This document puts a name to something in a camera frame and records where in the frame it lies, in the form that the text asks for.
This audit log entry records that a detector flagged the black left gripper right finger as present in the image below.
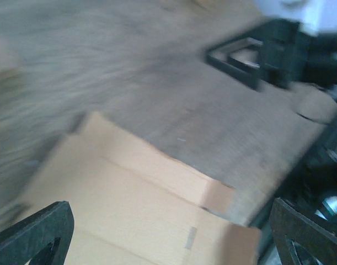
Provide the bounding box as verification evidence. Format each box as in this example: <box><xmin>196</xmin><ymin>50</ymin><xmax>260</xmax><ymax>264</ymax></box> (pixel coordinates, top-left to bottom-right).
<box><xmin>269</xmin><ymin>198</ymin><xmax>337</xmax><ymax>264</ymax></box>

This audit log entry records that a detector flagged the brown cardboard box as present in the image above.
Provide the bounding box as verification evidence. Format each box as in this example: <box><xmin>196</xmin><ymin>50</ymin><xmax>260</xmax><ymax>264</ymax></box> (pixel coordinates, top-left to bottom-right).
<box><xmin>22</xmin><ymin>112</ymin><xmax>260</xmax><ymax>264</ymax></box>

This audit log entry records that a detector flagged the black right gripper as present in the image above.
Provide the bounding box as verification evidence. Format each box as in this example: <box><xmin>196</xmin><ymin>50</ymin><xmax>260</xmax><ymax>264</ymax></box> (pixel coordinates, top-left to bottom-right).
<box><xmin>205</xmin><ymin>19</ymin><xmax>309</xmax><ymax>90</ymax></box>

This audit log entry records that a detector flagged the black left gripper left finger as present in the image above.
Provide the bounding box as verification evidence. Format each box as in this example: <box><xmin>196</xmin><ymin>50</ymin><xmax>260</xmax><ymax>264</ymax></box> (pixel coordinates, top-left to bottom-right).
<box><xmin>0</xmin><ymin>201</ymin><xmax>74</xmax><ymax>264</ymax></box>

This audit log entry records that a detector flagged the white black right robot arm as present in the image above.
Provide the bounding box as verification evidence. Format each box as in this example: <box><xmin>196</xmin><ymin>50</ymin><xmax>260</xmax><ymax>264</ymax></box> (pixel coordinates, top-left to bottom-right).
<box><xmin>204</xmin><ymin>1</ymin><xmax>337</xmax><ymax>91</ymax></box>

